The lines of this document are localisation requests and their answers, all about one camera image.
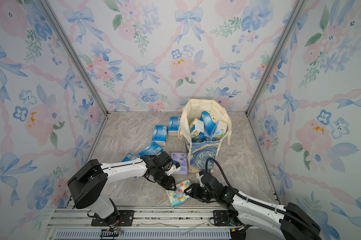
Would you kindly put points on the purple tissue pack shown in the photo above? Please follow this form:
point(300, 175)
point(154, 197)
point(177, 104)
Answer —
point(181, 158)

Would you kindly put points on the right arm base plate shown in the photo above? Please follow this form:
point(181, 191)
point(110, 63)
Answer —
point(220, 219)

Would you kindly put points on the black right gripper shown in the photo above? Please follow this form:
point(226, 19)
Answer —
point(195, 187)

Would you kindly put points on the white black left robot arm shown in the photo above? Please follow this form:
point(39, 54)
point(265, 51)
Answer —
point(87, 184)

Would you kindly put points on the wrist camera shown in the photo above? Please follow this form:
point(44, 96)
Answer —
point(201, 176)
point(174, 168)

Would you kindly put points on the right aluminium corner post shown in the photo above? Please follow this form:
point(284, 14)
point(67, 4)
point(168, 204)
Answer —
point(280, 46)

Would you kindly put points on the colourful cartoon tissue pack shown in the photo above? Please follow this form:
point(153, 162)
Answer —
point(178, 197)

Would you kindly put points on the left aluminium corner post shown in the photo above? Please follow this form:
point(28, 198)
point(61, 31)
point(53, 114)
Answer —
point(69, 49)

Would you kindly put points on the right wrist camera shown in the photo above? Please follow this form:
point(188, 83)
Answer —
point(201, 176)

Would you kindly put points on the blue tissue pack barcode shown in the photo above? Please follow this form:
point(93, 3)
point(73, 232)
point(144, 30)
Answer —
point(160, 135)

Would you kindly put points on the floral blue tissue pack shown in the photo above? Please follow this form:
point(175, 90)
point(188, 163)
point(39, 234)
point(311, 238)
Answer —
point(209, 120)

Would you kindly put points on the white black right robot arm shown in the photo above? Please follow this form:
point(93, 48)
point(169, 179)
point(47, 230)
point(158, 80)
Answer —
point(288, 222)

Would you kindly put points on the white blue tissue pack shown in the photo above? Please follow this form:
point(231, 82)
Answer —
point(196, 128)

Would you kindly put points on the aluminium corner post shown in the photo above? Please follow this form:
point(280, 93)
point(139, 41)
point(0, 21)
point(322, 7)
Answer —
point(280, 46)
point(69, 49)

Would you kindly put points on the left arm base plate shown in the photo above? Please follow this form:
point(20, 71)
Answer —
point(120, 217)

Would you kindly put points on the white tissue pack cartoon blue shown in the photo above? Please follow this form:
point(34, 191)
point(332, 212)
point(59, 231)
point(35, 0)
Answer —
point(218, 131)

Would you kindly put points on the grey slotted cable duct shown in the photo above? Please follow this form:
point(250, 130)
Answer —
point(143, 234)

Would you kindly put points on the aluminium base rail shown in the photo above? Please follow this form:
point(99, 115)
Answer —
point(137, 217)

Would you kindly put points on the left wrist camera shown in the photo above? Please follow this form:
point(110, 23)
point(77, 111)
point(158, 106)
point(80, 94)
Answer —
point(174, 168)

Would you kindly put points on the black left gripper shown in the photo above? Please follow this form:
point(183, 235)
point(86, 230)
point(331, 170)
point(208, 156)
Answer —
point(169, 184)

